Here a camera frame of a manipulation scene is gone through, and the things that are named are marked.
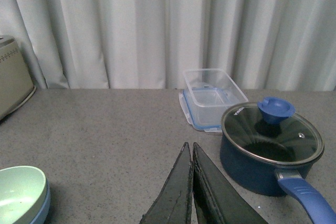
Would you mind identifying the beige appliance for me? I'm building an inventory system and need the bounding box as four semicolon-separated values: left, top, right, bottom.
0;35;36;119

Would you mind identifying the blue bowl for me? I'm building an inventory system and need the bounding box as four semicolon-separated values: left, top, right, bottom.
30;180;51;224

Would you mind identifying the white curtain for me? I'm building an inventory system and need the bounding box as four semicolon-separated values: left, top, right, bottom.
1;0;335;91

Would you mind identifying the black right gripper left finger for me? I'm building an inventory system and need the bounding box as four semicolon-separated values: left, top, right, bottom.
140;142;194;223

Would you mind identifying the green bowl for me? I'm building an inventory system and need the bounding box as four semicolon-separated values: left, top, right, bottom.
1;166;47;223

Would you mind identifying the dark blue saucepan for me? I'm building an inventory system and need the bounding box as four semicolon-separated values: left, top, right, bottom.
219;126;336;224

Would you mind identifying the glass pot lid blue knob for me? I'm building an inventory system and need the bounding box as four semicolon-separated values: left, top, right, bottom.
221;101;324;165

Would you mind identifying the blue rimmed container lid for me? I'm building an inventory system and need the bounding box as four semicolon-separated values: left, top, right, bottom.
182;88;239;132

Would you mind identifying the clear plastic food container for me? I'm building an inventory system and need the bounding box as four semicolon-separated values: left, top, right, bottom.
183;68;248;113

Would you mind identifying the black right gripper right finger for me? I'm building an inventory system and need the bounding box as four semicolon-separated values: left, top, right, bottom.
193;143;267;223

